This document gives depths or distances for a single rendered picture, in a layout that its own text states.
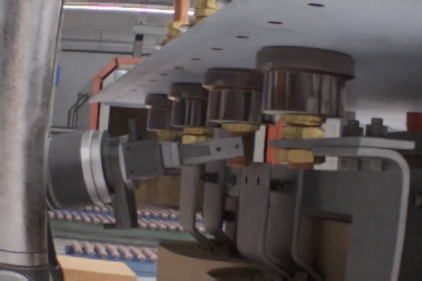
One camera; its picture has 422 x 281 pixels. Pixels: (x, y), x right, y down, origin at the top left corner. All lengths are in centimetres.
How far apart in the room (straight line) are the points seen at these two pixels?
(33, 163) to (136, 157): 16
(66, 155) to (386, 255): 59
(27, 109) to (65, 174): 16
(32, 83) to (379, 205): 49
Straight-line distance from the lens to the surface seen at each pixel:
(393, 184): 77
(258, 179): 120
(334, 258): 118
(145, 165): 119
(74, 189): 123
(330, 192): 108
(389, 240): 77
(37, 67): 111
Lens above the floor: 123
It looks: 2 degrees up
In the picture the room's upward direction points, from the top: 4 degrees clockwise
